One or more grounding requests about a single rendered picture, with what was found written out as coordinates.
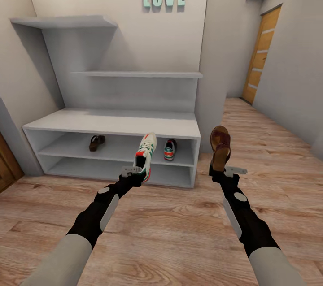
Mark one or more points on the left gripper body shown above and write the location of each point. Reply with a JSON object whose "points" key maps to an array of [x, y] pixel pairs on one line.
{"points": [[131, 181]]}

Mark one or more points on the sandal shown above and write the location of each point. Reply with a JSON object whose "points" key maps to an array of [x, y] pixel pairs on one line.
{"points": [[220, 143], [95, 142]]}

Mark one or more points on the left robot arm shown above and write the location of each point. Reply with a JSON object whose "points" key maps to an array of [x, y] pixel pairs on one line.
{"points": [[65, 265]]}

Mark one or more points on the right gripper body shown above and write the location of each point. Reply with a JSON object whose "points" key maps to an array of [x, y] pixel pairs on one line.
{"points": [[223, 180]]}

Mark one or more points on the gym shoe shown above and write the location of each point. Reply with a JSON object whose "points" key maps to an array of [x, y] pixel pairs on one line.
{"points": [[170, 149], [144, 154]]}

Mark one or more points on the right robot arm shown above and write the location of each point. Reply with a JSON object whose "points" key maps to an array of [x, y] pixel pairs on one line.
{"points": [[269, 263]]}

